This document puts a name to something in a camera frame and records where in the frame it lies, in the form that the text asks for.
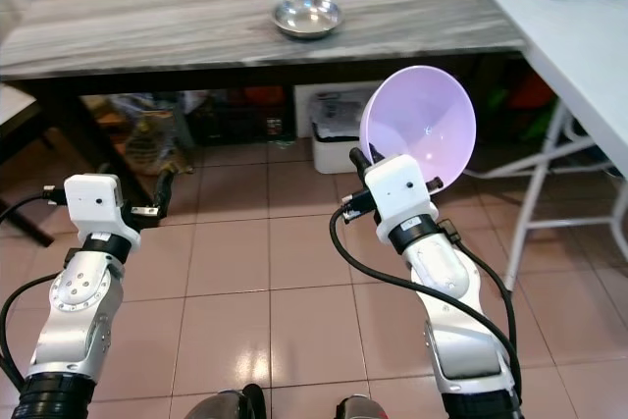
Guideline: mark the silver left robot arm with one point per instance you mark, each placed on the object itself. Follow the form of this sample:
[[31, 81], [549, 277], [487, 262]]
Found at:
[[74, 321]]

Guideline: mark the purple plastic bowl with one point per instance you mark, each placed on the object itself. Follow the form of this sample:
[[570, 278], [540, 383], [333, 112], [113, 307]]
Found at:
[[427, 115]]

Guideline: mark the right robot leg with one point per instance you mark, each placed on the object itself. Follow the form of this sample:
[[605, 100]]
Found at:
[[363, 409]]

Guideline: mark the black plastic crate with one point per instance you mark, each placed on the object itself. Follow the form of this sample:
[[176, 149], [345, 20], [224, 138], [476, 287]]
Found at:
[[240, 120]]

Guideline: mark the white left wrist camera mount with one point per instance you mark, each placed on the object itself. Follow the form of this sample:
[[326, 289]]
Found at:
[[93, 203]]

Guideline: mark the grey marble top table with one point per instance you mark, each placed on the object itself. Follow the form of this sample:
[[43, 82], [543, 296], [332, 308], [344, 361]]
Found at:
[[157, 36]]

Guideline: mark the left robot leg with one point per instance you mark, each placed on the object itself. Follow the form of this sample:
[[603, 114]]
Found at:
[[224, 405]]

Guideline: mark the robot leg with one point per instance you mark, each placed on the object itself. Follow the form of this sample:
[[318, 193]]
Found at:
[[363, 409], [224, 405]]

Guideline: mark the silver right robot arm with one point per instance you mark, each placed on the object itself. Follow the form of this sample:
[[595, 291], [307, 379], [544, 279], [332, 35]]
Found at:
[[456, 331]]

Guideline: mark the white folding table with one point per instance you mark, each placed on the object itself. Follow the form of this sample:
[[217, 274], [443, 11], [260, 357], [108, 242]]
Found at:
[[559, 36]]

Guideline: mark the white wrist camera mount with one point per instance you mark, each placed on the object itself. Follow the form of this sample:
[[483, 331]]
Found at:
[[397, 193], [93, 203]]

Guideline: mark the clear plastic bag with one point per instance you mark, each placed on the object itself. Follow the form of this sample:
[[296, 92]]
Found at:
[[147, 139]]

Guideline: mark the small steel bowl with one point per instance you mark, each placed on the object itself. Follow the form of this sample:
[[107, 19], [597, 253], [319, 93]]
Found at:
[[307, 17]]

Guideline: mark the white plastic storage box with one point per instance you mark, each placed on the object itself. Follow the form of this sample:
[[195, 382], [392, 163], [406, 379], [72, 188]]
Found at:
[[339, 144]]

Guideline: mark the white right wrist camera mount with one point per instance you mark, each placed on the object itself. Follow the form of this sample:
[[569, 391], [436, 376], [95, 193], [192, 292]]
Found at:
[[397, 193]]

